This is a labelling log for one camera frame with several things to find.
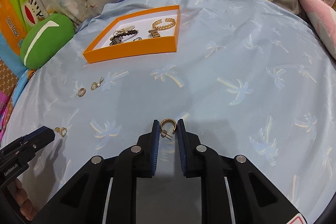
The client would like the silver wrist watch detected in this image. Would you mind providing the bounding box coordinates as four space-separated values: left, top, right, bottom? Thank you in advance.
109 37 122 46

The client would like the gold ring charm earring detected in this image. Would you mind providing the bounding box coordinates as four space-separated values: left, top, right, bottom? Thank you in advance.
54 127 68 137

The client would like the colourful cartoon monkey bedsheet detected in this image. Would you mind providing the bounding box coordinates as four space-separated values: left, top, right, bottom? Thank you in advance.
1 0 45 137

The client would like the gold pearl pendant earring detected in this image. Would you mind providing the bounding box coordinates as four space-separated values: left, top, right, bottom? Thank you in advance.
91 77 104 90

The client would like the person left hand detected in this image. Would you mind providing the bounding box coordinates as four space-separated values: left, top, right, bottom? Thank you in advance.
14 178 38 221

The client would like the pink patterned pillow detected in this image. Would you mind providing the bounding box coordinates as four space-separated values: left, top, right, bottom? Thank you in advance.
299 0 336 59

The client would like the pearl gold brooch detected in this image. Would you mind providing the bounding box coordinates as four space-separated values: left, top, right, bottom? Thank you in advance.
115 25 135 34

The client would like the gold braided cuff bracelet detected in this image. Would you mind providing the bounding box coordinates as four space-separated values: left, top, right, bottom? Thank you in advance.
151 17 177 31

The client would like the green plush pillow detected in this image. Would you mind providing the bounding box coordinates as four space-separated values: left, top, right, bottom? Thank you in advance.
20 14 75 70

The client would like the orange jewelry tray box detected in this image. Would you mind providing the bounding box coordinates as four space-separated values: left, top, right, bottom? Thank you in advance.
83 5 181 64

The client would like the light blue palm-print sheet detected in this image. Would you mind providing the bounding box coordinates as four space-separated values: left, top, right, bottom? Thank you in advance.
2 0 335 223

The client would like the small gold hoop earring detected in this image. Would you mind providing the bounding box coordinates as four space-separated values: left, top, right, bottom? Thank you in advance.
76 88 86 97

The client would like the gold wrist watch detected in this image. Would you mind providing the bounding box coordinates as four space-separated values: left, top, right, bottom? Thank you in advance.
148 28 161 38

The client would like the black bead gold bracelet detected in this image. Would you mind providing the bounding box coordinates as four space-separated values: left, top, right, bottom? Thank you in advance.
109 29 140 42

